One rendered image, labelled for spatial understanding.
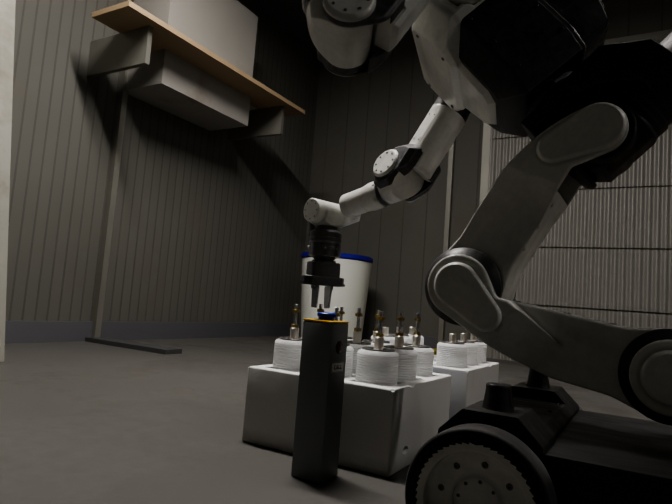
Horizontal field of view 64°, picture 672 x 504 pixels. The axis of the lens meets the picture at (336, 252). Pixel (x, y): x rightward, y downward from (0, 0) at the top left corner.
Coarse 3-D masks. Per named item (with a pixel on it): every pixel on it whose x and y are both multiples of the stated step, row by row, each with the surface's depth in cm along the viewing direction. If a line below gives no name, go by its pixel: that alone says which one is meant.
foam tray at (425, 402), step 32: (256, 384) 130; (288, 384) 126; (352, 384) 118; (416, 384) 124; (448, 384) 144; (256, 416) 129; (288, 416) 125; (352, 416) 117; (384, 416) 113; (416, 416) 124; (448, 416) 145; (288, 448) 124; (352, 448) 116; (384, 448) 112; (416, 448) 125
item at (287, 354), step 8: (280, 344) 132; (288, 344) 131; (296, 344) 131; (280, 352) 132; (288, 352) 131; (296, 352) 131; (280, 360) 131; (288, 360) 131; (296, 360) 131; (280, 368) 131; (288, 368) 130; (296, 368) 131
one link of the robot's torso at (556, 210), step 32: (576, 128) 89; (608, 128) 87; (512, 160) 95; (544, 160) 92; (576, 160) 90; (512, 192) 96; (544, 192) 92; (576, 192) 103; (480, 224) 99; (512, 224) 96; (544, 224) 97; (480, 256) 97; (512, 256) 96; (512, 288) 101; (448, 320) 99
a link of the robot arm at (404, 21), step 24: (336, 0) 77; (360, 0) 77; (384, 0) 78; (408, 0) 81; (336, 24) 78; (360, 24) 77; (384, 24) 81; (408, 24) 83; (384, 48) 85; (360, 72) 87
